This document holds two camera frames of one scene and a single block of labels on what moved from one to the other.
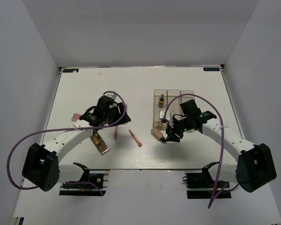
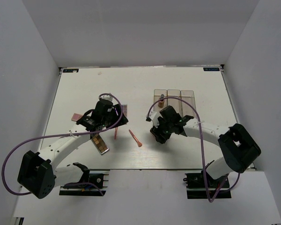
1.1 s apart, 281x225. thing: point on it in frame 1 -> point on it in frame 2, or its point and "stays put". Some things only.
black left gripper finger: x=125 y=118 stays put
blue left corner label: x=70 y=70 stays put
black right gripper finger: x=172 y=136 -> x=156 y=131
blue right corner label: x=211 y=69 stays put
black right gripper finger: x=172 y=135 -> x=162 y=137
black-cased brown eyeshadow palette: x=99 y=143 stays put
